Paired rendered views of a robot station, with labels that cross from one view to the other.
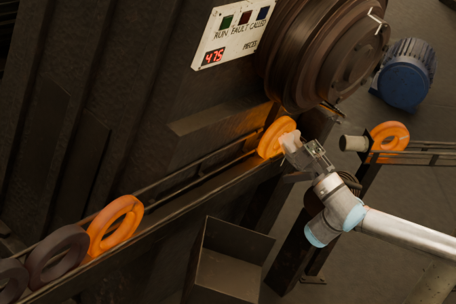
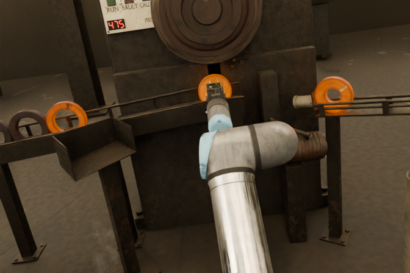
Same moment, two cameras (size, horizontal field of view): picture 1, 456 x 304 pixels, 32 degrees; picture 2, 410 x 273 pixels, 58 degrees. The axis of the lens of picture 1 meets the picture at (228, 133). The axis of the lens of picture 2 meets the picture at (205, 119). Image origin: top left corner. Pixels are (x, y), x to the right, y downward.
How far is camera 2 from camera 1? 2.31 m
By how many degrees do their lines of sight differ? 59
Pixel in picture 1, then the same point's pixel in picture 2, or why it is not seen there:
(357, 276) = (388, 249)
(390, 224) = not seen: hidden behind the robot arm
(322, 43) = not seen: outside the picture
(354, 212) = (212, 119)
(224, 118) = (152, 70)
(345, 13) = not seen: outside the picture
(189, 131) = (121, 74)
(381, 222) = not seen: hidden behind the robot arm
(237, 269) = (121, 150)
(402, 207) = not seen: outside the picture
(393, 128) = (327, 81)
